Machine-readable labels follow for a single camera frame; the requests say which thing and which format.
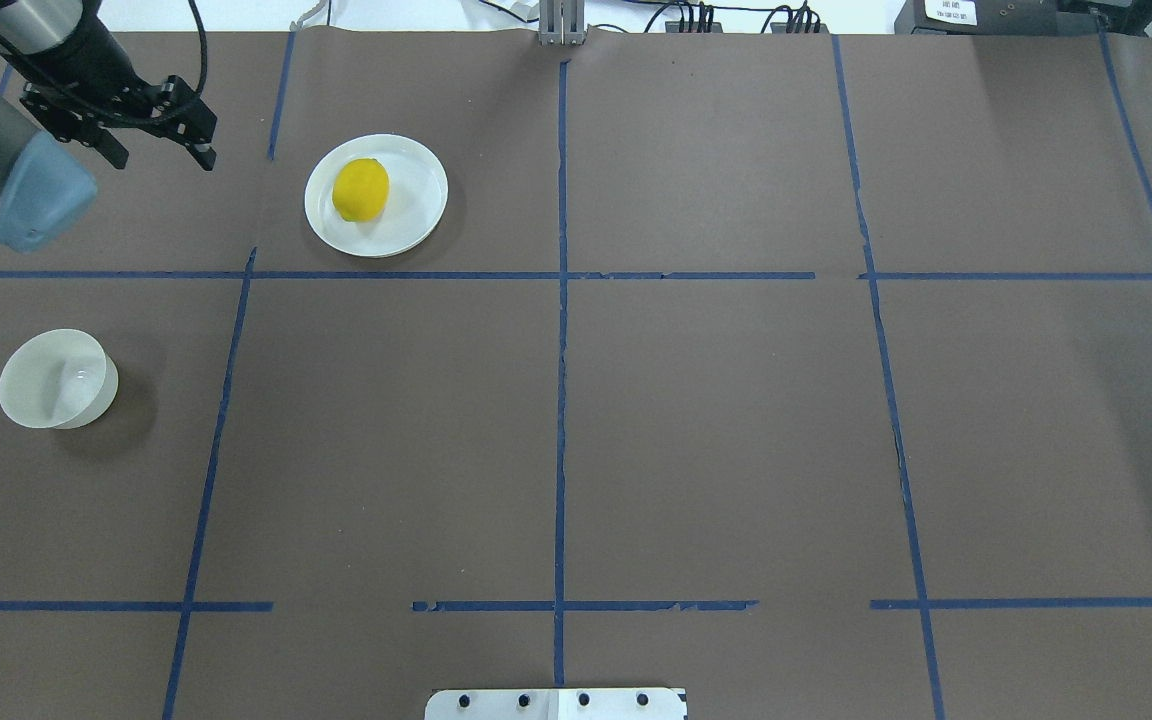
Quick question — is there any white pedestal mount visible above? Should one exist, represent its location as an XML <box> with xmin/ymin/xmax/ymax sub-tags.
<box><xmin>424</xmin><ymin>687</ymin><xmax>689</xmax><ymax>719</ymax></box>

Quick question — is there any white bowl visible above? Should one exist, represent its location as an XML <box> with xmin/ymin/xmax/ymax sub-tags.
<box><xmin>0</xmin><ymin>328</ymin><xmax>120</xmax><ymax>430</ymax></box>

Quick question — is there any black box device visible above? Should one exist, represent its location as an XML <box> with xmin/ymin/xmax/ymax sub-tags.
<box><xmin>893</xmin><ymin>1</ymin><xmax>1100</xmax><ymax>37</ymax></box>

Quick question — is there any aluminium frame post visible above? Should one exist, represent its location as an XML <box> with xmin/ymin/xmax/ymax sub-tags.
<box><xmin>536</xmin><ymin>0</ymin><xmax>588</xmax><ymax>47</ymax></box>

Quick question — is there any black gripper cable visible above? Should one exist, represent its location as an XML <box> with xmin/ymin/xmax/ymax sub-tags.
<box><xmin>96</xmin><ymin>0</ymin><xmax>211</xmax><ymax>126</ymax></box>

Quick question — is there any yellow lemon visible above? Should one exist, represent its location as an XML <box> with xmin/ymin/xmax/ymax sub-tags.
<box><xmin>332</xmin><ymin>158</ymin><xmax>391</xmax><ymax>223</ymax></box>

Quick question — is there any white round plate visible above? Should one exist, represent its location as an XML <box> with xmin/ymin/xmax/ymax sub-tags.
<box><xmin>303</xmin><ymin>135</ymin><xmax>449</xmax><ymax>259</ymax></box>

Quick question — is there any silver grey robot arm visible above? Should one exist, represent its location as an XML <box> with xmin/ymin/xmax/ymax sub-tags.
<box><xmin>0</xmin><ymin>1</ymin><xmax>218</xmax><ymax>252</ymax></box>

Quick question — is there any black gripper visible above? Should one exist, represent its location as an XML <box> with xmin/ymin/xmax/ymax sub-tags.
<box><xmin>20</xmin><ymin>20</ymin><xmax>218</xmax><ymax>172</ymax></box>

